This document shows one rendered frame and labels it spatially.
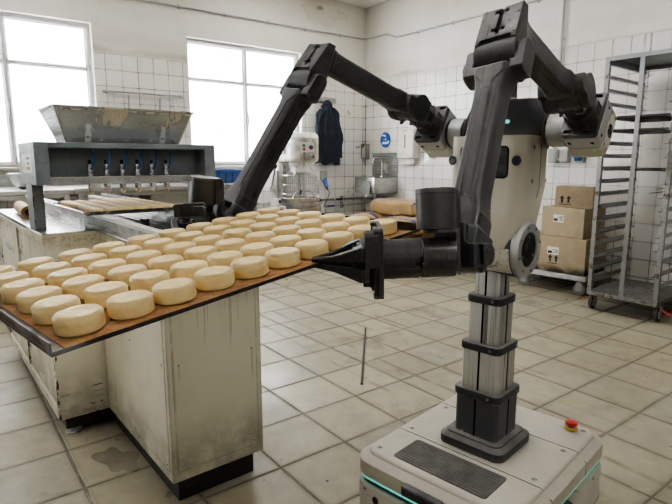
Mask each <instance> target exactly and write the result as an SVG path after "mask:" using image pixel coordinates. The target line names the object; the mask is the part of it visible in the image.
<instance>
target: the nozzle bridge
mask: <svg viewBox="0 0 672 504"><path fill-rule="evenodd" d="M91 149H93V150H94V166H93V175H94V176H93V177H88V172H87V164H88V159H91V161H92V157H93V153H92V150H91ZM108 149H110V152H111V163H110V168H109V172H110V173H109V174H110V176H104V167H103V166H104V165H103V164H104V159H107V160H108V164H109V151H108ZM123 149H125V150H126V153H127V161H126V167H125V176H120V170H119V164H120V159H123V162H124V164H125V152H124V150H123ZM139 149H140V150H141V152H142V164H141V167H140V176H136V175H135V167H134V166H135V165H134V164H135V159H138V160H139V164H140V151H139ZM153 149H155V150H156V153H157V162H156V167H155V175H154V176H150V171H149V164H150V159H153V164H155V152H154V151H153ZM168 150H170V152H171V164H170V167H169V175H164V167H163V164H164V159H167V163H168V166H169V152H168ZM18 154H19V164H20V174H21V182H22V183H26V190H27V200H28V210H29V220H30V228H31V229H33V230H35V231H45V230H47V224H46V213H45V203H44V192H43V186H45V185H69V184H107V183H145V182H183V181H188V200H189V198H190V181H191V175H203V176H213V177H216V173H215V147H214V145H193V144H140V143H87V142H34V141H33V142H26V143H19V144H18Z"/></svg>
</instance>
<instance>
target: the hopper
mask: <svg viewBox="0 0 672 504"><path fill-rule="evenodd" d="M37 110H38V111H39V112H40V114H41V116H42V118H43V119H44V121H45V123H46V124H47V126H48V128H49V130H50V131H51V133H52V135H53V137H54V139H55V140H56V142H87V143H140V144H179V143H180V141H181V138H182V136H183V134H184V132H185V130H186V127H187V125H188V123H189V121H190V119H191V117H192V115H193V113H194V112H184V111H167V110H150V109H133V108H116V107H99V106H82V105H65V104H50V105H48V106H45V107H42V108H40V109H37Z"/></svg>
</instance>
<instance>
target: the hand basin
mask: <svg viewBox="0 0 672 504"><path fill-rule="evenodd" d="M416 130H417V129H400V130H398V149H397V152H394V153H373V160H372V164H373V166H372V177H355V192H356V193H362V194H373V196H374V199H375V198H378V195H379V194H382V195H386V198H388V197H387V194H396V193H397V188H398V159H402V161H401V164H414V159H417V158H420V146H419V145H418V144H417V143H416V141H415V140H414V135H415V133H416ZM360 146H361V159H370V144H361V145H360Z"/></svg>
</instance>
